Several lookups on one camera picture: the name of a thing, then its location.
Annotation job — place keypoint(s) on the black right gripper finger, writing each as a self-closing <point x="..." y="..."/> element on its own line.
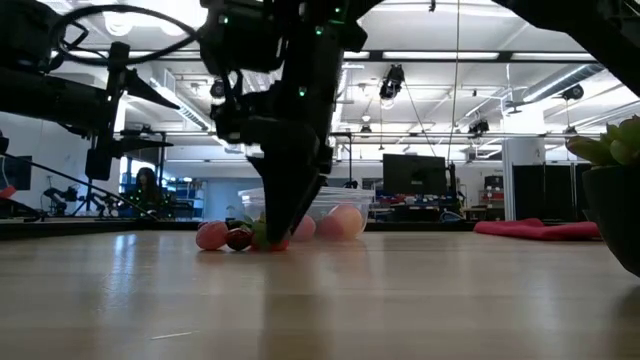
<point x="311" y="190"/>
<point x="280" y="190"/>

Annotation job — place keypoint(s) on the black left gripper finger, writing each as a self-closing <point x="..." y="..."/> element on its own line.
<point x="145" y="89"/>
<point x="135" y="146"/>

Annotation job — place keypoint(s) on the clear plastic tupperware container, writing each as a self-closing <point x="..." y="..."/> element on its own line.
<point x="350" y="196"/>

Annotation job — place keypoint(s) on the orange-pink toy peach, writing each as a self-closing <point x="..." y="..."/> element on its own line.
<point x="348" y="221"/>

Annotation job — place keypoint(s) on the pink peach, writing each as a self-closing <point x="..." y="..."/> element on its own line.
<point x="211" y="236"/>

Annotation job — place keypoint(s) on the black background robot arm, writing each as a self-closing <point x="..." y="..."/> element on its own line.
<point x="60" y="197"/>

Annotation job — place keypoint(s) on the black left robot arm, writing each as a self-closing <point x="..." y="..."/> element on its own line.
<point x="40" y="95"/>

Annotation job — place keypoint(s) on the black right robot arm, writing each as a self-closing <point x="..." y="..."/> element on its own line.
<point x="600" y="30"/>

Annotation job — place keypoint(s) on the black hanging screen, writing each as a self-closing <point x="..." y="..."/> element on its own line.
<point x="142" y="155"/>

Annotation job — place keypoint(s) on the person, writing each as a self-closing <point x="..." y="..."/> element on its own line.
<point x="145" y="192"/>

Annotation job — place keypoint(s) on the black computer monitor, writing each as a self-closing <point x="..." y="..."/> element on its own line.
<point x="415" y="175"/>

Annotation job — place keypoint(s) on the cluttered background workbench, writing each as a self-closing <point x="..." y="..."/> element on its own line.
<point x="425" y="205"/>

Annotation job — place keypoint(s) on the red background object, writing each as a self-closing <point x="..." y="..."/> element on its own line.
<point x="7" y="192"/>

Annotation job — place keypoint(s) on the red folded towel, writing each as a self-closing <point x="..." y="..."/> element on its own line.
<point x="537" y="230"/>

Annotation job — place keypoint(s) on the black partition panels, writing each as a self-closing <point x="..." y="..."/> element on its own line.
<point x="550" y="192"/>

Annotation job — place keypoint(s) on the potted succulent, black pot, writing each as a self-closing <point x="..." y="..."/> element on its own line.
<point x="615" y="215"/>

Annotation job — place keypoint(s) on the black aluminium rig frame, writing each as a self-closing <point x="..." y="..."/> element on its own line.
<point x="100" y="229"/>

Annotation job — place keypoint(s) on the black wall screen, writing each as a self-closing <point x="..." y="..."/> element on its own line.
<point x="17" y="172"/>

